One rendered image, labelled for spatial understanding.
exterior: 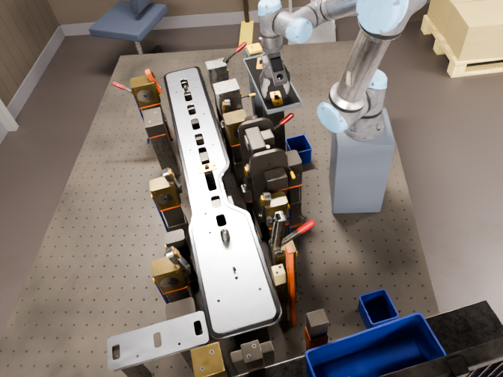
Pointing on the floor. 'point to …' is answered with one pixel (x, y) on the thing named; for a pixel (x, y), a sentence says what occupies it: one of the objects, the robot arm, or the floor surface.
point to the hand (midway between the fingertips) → (275, 94)
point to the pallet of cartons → (467, 34)
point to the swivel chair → (130, 22)
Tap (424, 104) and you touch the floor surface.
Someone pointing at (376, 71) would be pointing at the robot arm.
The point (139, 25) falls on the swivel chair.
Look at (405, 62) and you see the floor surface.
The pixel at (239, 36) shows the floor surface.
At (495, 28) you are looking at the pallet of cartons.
